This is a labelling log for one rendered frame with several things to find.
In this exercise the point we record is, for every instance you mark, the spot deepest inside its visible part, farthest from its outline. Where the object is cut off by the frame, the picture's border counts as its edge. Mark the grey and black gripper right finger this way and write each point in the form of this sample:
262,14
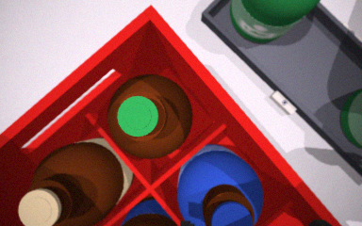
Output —
319,222

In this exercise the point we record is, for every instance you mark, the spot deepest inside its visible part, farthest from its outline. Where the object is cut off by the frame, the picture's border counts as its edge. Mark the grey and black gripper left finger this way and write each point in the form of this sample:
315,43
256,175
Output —
186,223

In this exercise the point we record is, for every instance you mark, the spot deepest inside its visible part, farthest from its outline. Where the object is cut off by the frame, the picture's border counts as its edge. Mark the brown bottle with green cap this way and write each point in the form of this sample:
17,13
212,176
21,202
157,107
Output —
149,116

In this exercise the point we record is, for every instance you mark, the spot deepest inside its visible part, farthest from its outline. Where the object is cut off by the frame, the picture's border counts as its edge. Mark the dark grey rectangular tray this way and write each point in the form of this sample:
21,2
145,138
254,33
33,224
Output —
319,60

